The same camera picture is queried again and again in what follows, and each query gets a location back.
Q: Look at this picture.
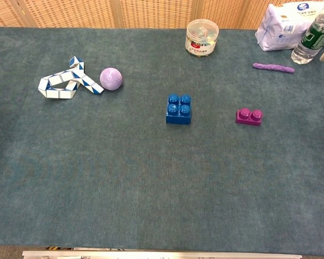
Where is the purple lego brick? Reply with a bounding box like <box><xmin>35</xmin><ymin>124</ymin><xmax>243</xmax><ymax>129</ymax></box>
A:
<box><xmin>235</xmin><ymin>107</ymin><xmax>264</xmax><ymax>127</ymax></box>

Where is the blue lego brick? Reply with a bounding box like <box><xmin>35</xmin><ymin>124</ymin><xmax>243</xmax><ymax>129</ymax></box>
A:
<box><xmin>166</xmin><ymin>93</ymin><xmax>192</xmax><ymax>125</ymax></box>

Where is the clear bottle green label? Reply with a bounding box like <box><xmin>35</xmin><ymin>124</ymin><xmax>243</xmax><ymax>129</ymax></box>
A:
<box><xmin>291</xmin><ymin>0</ymin><xmax>324</xmax><ymax>65</ymax></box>

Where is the white plastic bag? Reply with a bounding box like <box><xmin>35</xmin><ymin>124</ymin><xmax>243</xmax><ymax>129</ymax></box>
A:
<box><xmin>254</xmin><ymin>0</ymin><xmax>324</xmax><ymax>52</ymax></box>

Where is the purple clay stick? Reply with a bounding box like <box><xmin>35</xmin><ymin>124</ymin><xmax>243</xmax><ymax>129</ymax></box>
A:
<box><xmin>252</xmin><ymin>63</ymin><xmax>295</xmax><ymax>74</ymax></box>

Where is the clear plastic jar with clips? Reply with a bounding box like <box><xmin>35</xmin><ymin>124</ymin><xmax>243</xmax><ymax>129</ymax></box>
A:
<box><xmin>185</xmin><ymin>18</ymin><xmax>220</xmax><ymax>57</ymax></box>

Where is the wicker folding screen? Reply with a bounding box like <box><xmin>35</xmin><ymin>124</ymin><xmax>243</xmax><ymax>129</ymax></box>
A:
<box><xmin>0</xmin><ymin>0</ymin><xmax>324</xmax><ymax>30</ymax></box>

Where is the lavender ball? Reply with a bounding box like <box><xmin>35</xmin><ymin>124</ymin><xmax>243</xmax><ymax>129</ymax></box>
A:
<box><xmin>99</xmin><ymin>67</ymin><xmax>123</xmax><ymax>91</ymax></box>

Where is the teal felt table cloth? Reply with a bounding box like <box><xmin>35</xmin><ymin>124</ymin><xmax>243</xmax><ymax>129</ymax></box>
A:
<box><xmin>0</xmin><ymin>25</ymin><xmax>324</xmax><ymax>256</ymax></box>

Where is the blue white snake puzzle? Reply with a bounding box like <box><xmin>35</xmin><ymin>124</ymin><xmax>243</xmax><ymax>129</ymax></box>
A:
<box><xmin>37</xmin><ymin>56</ymin><xmax>105</xmax><ymax>100</ymax></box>

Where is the aluminium profile rail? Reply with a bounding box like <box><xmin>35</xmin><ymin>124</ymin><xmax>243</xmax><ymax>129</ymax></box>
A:
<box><xmin>22</xmin><ymin>250</ymin><xmax>303</xmax><ymax>259</ymax></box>

